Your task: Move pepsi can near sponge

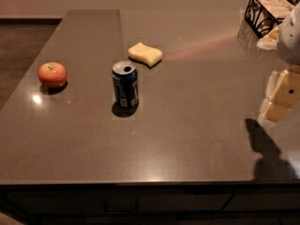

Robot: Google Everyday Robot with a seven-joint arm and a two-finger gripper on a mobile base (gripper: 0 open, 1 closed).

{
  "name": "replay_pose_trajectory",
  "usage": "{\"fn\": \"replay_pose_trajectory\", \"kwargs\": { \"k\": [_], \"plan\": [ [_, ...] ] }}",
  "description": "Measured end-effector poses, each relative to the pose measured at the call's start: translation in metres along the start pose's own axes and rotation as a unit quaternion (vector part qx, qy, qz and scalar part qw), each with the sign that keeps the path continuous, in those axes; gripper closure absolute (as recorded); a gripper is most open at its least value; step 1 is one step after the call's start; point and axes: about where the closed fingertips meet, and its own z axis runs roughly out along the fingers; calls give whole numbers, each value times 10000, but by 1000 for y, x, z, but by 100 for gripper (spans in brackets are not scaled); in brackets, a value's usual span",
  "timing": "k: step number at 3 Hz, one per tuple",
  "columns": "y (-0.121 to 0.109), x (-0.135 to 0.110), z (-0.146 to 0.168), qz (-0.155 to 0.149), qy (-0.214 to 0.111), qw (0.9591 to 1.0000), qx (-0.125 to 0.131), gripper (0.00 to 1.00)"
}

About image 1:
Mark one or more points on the yellow sponge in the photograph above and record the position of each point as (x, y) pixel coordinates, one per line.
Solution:
(147, 55)

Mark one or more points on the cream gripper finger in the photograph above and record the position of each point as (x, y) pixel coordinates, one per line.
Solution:
(285, 96)
(272, 83)

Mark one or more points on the white packet by basket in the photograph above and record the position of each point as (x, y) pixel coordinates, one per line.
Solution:
(269, 41)

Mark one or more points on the blue pepsi can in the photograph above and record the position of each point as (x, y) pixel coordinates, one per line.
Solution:
(125, 84)

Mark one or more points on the black wire basket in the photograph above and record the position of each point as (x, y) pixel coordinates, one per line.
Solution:
(264, 15)

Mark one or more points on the dark drawer handle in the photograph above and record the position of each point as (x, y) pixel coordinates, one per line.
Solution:
(121, 205)

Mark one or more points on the red apple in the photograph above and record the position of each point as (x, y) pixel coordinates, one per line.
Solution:
(52, 75)

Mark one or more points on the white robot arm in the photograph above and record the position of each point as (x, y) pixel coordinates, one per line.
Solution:
(288, 43)

